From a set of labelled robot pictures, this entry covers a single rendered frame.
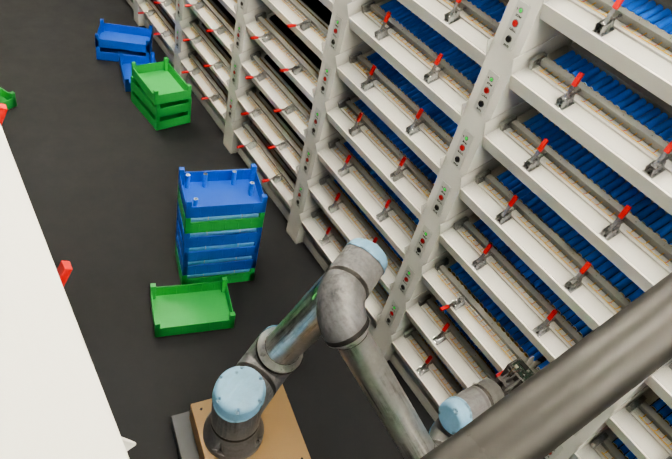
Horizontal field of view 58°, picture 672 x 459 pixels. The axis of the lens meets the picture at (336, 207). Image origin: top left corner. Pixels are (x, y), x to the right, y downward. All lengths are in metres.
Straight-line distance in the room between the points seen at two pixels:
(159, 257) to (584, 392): 2.53
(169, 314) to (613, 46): 1.82
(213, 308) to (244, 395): 0.76
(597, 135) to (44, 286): 1.34
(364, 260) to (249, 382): 0.59
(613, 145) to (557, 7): 0.35
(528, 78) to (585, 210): 0.36
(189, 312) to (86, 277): 0.44
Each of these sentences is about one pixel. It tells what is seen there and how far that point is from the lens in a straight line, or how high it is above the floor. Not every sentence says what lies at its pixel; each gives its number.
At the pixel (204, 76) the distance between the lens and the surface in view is 3.53.
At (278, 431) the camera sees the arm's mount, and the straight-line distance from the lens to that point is 2.10.
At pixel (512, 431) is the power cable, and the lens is 0.24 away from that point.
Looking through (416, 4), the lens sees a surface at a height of 1.31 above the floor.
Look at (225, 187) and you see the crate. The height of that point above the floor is 0.40.
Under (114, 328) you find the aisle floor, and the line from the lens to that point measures 2.49.
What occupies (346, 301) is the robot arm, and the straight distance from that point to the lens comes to 1.39.
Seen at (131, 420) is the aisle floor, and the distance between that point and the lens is 2.28.
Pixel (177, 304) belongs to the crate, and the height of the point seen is 0.00.
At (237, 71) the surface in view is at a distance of 3.02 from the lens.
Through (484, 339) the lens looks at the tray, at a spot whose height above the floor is 0.55.
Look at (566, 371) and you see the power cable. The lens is 0.25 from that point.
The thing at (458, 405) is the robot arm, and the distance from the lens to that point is 1.68.
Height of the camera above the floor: 2.01
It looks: 41 degrees down
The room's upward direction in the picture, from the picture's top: 16 degrees clockwise
